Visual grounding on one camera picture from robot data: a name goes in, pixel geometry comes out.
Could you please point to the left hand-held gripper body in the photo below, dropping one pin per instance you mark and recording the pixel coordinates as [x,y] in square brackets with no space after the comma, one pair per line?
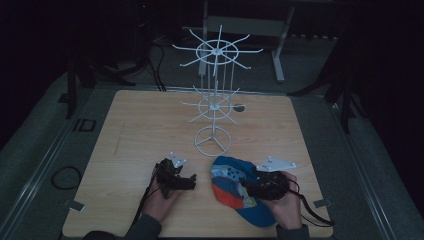
[170,173]

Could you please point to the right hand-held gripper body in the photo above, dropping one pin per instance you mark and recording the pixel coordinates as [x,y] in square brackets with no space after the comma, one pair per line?
[271,181]

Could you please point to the blue and red cap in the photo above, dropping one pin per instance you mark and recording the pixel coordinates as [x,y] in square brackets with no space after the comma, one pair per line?
[233,196]

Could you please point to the person's right hand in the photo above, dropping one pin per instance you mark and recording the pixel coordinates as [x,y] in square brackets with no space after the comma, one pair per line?
[287,208]

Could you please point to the person's left hand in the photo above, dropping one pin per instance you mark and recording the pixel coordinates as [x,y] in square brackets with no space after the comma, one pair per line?
[160,203]

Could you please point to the grey tape piece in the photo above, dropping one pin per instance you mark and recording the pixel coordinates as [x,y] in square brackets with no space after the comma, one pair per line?
[77,205]
[322,203]

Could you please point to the grey round disc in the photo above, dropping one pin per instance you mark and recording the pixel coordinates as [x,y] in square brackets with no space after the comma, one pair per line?
[238,107]

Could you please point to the black rectangular floor marker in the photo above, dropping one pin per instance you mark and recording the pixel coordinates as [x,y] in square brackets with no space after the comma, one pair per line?
[80,125]

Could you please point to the black tripod stand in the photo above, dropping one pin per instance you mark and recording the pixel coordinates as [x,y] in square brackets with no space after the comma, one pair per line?
[345,96]
[71,86]

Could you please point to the grey metal table frame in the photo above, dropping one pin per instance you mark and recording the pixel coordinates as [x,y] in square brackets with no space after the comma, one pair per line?
[246,26]

